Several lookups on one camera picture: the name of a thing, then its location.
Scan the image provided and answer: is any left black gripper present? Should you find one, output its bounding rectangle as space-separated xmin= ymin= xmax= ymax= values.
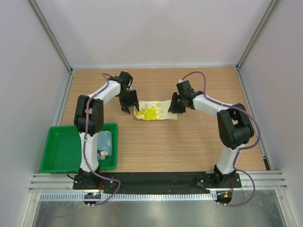
xmin=118 ymin=89 xmax=139 ymax=114

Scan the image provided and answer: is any yellow green patterned towel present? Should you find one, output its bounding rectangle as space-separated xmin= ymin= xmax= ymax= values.
xmin=134 ymin=100 xmax=178 ymax=121

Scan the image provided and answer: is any blue polka dot towel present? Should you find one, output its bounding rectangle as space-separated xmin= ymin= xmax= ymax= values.
xmin=97 ymin=131 xmax=112 ymax=160

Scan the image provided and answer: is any green plastic tray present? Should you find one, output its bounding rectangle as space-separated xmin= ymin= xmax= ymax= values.
xmin=40 ymin=123 xmax=118 ymax=173

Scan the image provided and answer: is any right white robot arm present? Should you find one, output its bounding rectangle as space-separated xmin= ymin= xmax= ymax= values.
xmin=168 ymin=80 xmax=254 ymax=187

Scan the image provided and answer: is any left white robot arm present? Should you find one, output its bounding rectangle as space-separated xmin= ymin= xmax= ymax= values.
xmin=73 ymin=71 xmax=139 ymax=190

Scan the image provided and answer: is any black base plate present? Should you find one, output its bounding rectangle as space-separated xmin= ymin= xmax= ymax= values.
xmin=73 ymin=172 xmax=242 ymax=195

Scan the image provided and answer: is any white slotted cable duct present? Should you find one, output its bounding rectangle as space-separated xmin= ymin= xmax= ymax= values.
xmin=39 ymin=192 xmax=217 ymax=202

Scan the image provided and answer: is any left aluminium frame post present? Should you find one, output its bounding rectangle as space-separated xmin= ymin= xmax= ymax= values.
xmin=27 ymin=0 xmax=73 ymax=73

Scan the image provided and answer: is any aluminium frame post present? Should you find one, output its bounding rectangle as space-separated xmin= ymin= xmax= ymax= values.
xmin=27 ymin=0 xmax=73 ymax=73
xmin=236 ymin=0 xmax=281 ymax=71

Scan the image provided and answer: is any aluminium front rail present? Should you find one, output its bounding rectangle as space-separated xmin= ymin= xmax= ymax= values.
xmin=28 ymin=171 xmax=287 ymax=192

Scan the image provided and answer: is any right aluminium frame post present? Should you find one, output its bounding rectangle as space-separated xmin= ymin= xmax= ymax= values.
xmin=236 ymin=0 xmax=281 ymax=71

